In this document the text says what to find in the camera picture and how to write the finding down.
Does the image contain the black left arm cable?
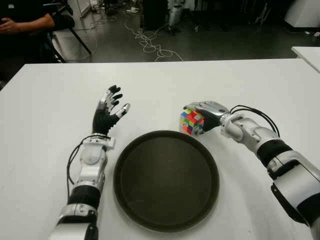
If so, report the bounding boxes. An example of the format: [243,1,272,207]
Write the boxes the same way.
[65,136,91,196]

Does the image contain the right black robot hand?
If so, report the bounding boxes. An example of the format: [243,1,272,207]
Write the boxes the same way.
[183,100,230,136]

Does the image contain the tangled white floor cable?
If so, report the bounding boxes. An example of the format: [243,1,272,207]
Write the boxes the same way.
[124,14,184,63]

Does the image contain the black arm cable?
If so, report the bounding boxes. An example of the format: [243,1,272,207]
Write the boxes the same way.
[229,104,281,138]
[65,136,91,196]

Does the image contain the black office chair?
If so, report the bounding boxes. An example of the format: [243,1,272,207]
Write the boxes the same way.
[42,0,92,63]

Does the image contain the multicoloured Rubik's cube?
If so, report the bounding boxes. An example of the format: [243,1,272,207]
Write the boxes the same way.
[179,107,205,135]

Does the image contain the white machine base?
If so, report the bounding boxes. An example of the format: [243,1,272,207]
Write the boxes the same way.
[284,0,320,32]

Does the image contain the grey folded tripod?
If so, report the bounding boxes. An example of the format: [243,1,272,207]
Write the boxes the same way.
[251,1,272,25]

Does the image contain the dark brown round plate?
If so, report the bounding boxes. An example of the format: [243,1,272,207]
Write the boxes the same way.
[112,129,220,233]

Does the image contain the white side table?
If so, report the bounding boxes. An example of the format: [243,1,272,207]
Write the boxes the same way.
[291,46,320,75]

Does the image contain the seated person in black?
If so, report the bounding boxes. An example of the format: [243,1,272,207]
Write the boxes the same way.
[0,0,56,83]

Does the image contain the white board panel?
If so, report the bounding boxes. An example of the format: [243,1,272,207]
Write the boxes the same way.
[67,0,95,19]

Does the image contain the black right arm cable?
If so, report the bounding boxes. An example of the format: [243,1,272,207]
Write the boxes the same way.
[229,104,281,138]

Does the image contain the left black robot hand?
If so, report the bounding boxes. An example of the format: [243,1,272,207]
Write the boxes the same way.
[91,84,131,137]

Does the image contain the black cabinet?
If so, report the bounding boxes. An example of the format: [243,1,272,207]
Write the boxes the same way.
[142,0,170,30]

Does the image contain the silver humanoid robot legs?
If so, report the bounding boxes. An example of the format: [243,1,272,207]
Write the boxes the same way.
[167,0,186,35]

